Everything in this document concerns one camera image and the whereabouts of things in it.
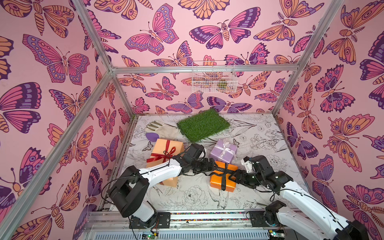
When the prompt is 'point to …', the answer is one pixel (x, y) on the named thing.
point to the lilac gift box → (216, 151)
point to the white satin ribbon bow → (225, 148)
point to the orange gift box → (216, 180)
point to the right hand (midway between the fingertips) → (233, 178)
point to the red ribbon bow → (165, 156)
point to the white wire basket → (214, 77)
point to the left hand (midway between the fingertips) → (214, 167)
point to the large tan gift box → (163, 150)
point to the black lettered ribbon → (224, 175)
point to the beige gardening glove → (164, 130)
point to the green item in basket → (222, 84)
